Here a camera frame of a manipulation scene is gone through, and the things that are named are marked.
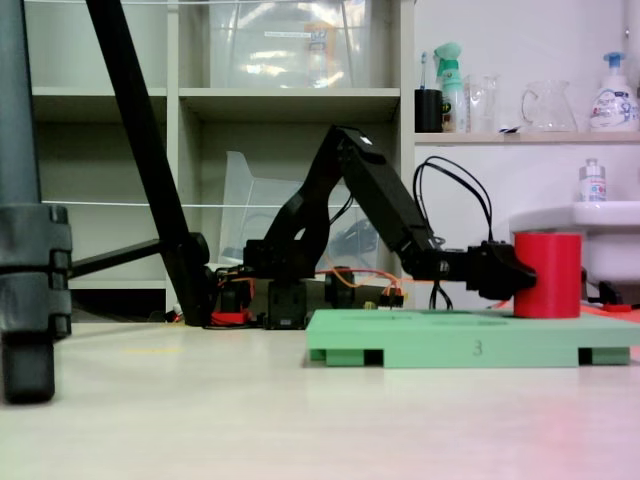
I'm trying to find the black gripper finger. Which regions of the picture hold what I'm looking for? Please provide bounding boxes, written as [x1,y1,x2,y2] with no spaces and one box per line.
[492,243,540,302]

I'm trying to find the red cylinder block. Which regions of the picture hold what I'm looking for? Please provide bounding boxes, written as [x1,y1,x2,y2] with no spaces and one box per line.
[512,230,584,320]

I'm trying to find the green shape sorter board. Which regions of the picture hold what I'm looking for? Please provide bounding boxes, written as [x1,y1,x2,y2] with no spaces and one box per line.
[303,306,640,370]

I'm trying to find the white sink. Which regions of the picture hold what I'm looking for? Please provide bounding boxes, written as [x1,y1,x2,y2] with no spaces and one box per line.
[508,200,640,297]

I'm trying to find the small clear labelled bottle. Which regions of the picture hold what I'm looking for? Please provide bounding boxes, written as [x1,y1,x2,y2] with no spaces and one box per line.
[578,157,608,203]

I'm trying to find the glass beaker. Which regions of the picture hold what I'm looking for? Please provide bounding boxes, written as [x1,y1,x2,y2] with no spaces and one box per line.
[464,74,502,134]

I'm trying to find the black cup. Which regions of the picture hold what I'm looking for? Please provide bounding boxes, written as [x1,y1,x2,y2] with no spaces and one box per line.
[414,88,444,134]

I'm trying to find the glass pitcher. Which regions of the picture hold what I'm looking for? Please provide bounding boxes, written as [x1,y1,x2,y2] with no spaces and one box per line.
[520,80,579,134]

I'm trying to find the green spray bottle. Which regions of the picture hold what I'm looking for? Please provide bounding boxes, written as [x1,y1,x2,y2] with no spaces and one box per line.
[432,41,467,134]

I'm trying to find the white pump soap bottle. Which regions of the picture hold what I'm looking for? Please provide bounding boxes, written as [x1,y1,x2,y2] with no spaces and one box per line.
[588,50,640,133]

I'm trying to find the translucent plastic bin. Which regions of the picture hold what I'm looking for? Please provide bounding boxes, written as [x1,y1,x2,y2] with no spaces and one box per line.
[218,149,397,272]

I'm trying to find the red base clamp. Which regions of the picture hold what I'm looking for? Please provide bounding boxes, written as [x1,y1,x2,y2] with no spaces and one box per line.
[209,308,253,328]

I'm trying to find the pale shelf unit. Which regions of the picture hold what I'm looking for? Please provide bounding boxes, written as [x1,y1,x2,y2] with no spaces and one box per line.
[22,0,417,322]

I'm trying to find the clear plastic storage box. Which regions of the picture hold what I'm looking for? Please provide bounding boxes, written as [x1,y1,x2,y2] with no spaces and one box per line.
[206,0,374,90]

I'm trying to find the black tripod leg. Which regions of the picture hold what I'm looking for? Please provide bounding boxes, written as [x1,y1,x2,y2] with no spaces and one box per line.
[0,0,74,406]
[84,0,214,329]

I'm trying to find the black tripod brace rod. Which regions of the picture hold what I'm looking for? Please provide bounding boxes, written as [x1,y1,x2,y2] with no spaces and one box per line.
[69,237,169,280]

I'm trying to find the long black wire pair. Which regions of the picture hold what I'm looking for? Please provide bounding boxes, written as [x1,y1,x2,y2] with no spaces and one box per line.
[428,278,455,312]

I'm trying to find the black gripper servo wires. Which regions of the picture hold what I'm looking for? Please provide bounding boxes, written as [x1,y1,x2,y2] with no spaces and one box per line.
[413,155,497,247]

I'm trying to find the orange wire loop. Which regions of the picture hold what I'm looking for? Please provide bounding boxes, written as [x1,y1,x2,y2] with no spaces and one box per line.
[316,266,419,302]

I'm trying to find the wooden wall ledge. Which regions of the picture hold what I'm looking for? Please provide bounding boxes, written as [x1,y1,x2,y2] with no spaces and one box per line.
[414,130,640,147]

